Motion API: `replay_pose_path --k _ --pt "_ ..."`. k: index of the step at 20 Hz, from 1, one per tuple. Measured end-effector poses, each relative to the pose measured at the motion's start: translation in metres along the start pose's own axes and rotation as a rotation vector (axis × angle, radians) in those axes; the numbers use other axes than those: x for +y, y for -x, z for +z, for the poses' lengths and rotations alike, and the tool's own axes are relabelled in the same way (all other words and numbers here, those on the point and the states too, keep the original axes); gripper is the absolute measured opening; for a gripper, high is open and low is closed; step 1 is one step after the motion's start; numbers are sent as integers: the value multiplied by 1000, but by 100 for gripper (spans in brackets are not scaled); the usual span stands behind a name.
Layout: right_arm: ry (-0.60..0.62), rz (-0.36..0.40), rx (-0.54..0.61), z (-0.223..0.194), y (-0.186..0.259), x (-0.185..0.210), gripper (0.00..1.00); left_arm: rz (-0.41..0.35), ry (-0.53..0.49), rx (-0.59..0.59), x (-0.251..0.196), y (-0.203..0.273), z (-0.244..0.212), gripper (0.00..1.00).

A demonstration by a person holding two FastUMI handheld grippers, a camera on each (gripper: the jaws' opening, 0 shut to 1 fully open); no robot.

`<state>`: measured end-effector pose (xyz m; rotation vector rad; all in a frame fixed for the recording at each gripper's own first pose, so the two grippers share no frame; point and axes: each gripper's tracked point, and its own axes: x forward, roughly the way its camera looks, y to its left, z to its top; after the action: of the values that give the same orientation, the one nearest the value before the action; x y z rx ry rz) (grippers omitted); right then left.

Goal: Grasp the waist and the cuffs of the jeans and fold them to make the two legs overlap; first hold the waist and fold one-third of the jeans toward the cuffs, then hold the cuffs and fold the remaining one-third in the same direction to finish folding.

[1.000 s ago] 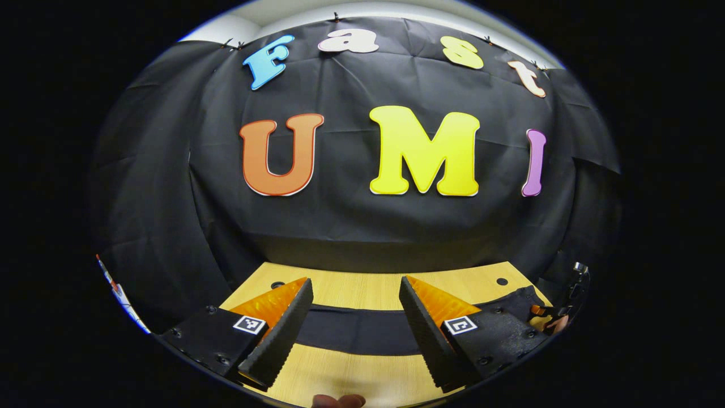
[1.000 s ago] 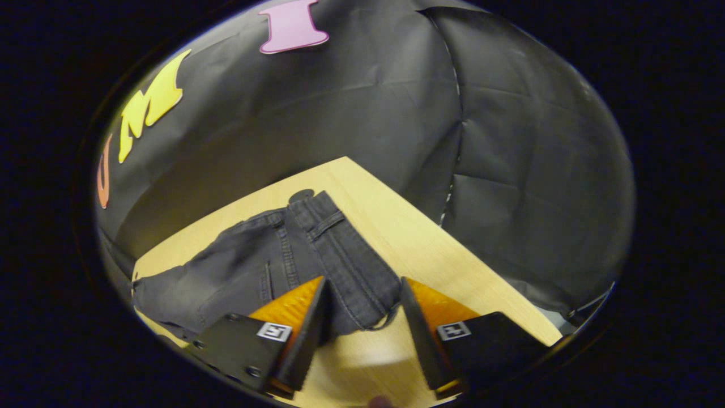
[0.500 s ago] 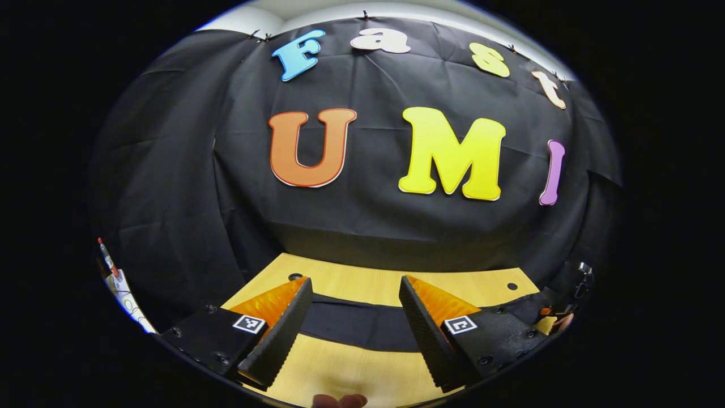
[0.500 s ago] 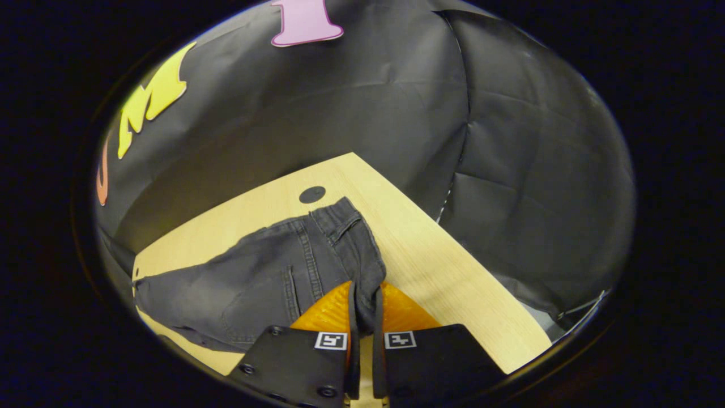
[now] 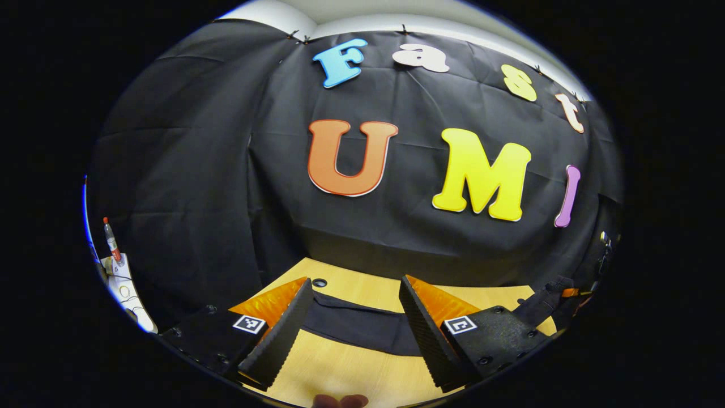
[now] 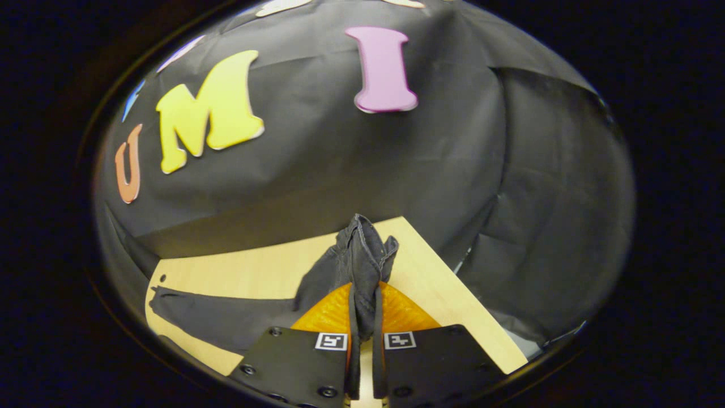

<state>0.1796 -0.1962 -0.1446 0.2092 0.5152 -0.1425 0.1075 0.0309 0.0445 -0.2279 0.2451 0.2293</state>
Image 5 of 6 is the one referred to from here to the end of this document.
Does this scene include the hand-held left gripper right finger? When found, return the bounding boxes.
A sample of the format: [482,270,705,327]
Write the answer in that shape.
[398,275,553,393]

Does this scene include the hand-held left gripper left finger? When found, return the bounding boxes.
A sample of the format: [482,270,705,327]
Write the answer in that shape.
[160,277,314,392]

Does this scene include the dark jeans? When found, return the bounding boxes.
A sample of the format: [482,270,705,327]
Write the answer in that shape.
[299,291,424,358]

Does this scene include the black backdrop cloth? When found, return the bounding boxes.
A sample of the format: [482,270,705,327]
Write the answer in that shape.
[88,20,624,332]

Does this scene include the clear bottle red cap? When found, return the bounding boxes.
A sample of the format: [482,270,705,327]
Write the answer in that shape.
[103,216,124,268]

